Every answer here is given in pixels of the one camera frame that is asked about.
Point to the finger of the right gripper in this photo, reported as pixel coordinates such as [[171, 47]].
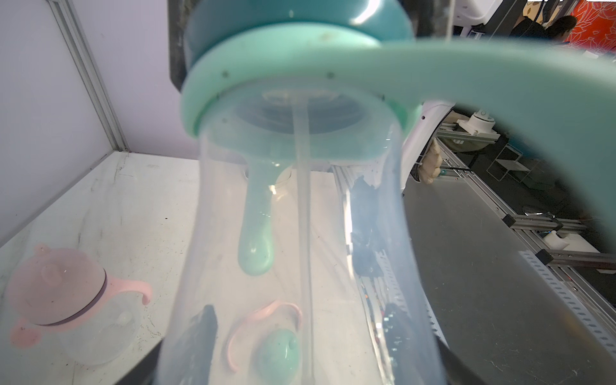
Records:
[[179, 12]]

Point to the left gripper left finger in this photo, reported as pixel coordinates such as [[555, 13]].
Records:
[[188, 361]]

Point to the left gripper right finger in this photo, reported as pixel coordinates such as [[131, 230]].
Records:
[[421, 358]]

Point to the teal bottle cap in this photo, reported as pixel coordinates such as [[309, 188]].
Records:
[[278, 357]]

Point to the purple nipple collar back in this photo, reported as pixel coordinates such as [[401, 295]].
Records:
[[87, 310]]

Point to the clear baby bottle front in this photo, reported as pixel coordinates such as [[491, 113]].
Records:
[[300, 225]]

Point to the teal nipple collar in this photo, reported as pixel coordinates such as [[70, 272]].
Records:
[[207, 23]]

